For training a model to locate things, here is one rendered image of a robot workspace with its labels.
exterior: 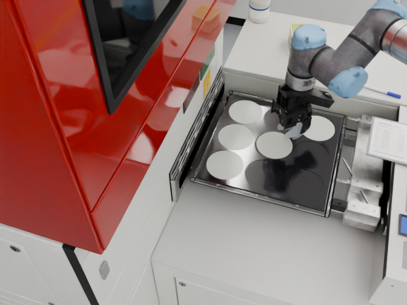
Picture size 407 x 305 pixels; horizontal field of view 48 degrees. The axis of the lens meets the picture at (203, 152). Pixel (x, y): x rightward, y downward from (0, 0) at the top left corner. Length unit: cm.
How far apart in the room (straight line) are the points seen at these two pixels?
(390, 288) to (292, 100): 49
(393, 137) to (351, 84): 33
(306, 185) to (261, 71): 40
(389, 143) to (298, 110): 26
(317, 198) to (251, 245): 21
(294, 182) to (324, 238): 16
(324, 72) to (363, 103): 41
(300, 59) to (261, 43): 48
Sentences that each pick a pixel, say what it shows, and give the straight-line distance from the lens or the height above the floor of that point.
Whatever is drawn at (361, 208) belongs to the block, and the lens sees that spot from 121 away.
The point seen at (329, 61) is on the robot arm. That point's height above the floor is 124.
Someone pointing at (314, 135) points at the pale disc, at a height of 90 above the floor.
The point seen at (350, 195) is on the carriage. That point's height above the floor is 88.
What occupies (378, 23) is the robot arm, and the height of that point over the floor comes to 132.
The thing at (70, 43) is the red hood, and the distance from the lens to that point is 51.
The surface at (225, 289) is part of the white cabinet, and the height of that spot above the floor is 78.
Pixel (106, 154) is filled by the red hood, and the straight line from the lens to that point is 64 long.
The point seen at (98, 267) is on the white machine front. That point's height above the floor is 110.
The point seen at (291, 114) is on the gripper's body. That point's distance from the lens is 118.
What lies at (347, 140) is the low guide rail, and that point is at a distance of 144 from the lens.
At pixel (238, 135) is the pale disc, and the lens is 132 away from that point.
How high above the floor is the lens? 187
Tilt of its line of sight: 50 degrees down
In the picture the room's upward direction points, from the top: 1 degrees counter-clockwise
